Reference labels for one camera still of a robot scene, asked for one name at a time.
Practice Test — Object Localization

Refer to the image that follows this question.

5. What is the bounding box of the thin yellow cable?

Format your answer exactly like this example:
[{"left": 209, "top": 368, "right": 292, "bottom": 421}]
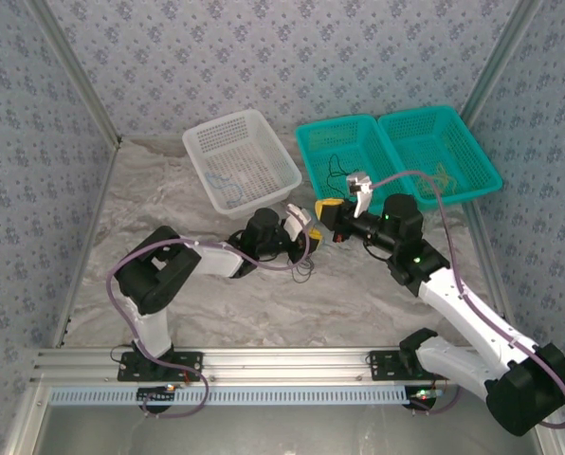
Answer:
[
  {"left": 414, "top": 174, "right": 457, "bottom": 196},
  {"left": 424, "top": 160, "right": 458, "bottom": 191}
]

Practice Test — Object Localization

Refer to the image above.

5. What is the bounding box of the teal plastic basket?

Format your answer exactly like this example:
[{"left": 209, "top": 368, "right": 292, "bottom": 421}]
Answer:
[
  {"left": 295, "top": 114, "right": 412, "bottom": 226},
  {"left": 376, "top": 104, "right": 504, "bottom": 206}
]

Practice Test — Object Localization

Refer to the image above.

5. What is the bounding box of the white plastic basket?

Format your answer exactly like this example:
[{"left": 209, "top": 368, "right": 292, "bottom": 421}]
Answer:
[{"left": 181, "top": 108, "right": 303, "bottom": 220}]

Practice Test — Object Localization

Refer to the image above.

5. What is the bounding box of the small circuit board with LED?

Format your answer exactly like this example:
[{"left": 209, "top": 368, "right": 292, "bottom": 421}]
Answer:
[
  {"left": 137, "top": 384, "right": 177, "bottom": 410},
  {"left": 407, "top": 386, "right": 444, "bottom": 412}
]

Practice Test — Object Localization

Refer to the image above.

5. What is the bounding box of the grey metal sheet panel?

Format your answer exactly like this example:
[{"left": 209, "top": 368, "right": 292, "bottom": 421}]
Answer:
[{"left": 7, "top": 384, "right": 565, "bottom": 455}]

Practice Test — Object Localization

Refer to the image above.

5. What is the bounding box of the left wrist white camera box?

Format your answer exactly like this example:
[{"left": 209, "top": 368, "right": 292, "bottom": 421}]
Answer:
[{"left": 283, "top": 202, "right": 315, "bottom": 240}]

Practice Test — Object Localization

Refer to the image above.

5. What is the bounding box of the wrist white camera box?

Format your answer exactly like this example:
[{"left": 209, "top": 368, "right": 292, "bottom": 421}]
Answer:
[
  {"left": 283, "top": 202, "right": 315, "bottom": 240},
  {"left": 346, "top": 172, "right": 374, "bottom": 220}
]

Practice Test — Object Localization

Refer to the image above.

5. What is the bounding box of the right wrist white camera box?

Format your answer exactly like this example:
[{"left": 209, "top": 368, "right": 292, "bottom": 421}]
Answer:
[{"left": 346, "top": 172, "right": 374, "bottom": 220}]

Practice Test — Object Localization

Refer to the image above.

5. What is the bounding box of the aluminium mounting rail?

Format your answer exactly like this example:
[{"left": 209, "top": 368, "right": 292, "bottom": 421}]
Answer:
[{"left": 24, "top": 345, "right": 549, "bottom": 386}]

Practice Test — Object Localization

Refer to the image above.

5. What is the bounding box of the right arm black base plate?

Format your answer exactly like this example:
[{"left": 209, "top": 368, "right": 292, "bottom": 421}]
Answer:
[{"left": 368, "top": 349, "right": 454, "bottom": 383}]

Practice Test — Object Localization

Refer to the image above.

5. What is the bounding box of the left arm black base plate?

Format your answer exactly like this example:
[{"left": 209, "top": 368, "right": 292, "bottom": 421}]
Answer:
[{"left": 116, "top": 350, "right": 205, "bottom": 383}]

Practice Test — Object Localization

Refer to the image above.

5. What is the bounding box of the white slotted cable duct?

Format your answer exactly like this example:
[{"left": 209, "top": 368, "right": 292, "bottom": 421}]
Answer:
[{"left": 48, "top": 385, "right": 410, "bottom": 407}]

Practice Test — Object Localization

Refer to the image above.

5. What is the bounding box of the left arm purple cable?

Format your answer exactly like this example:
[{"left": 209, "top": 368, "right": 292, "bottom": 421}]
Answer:
[{"left": 107, "top": 215, "right": 312, "bottom": 419}]

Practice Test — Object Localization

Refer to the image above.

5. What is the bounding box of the aluminium corner post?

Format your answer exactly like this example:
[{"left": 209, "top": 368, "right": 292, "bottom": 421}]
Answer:
[
  {"left": 457, "top": 0, "right": 545, "bottom": 125},
  {"left": 26, "top": 0, "right": 124, "bottom": 146}
]

